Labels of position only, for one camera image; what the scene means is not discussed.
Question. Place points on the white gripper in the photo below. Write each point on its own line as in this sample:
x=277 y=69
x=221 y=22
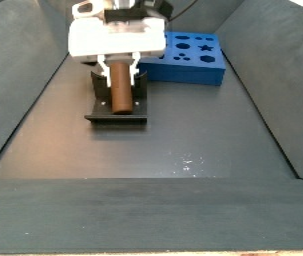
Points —
x=93 y=38

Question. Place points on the brown wooden cylinder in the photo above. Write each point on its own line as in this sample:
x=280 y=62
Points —
x=121 y=88

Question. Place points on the blue foam shape board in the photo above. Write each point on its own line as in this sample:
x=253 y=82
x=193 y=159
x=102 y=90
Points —
x=192 y=60

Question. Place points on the dark grey curved cradle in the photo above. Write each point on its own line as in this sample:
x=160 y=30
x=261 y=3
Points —
x=102 y=110

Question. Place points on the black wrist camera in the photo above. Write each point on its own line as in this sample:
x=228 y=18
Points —
x=124 y=10

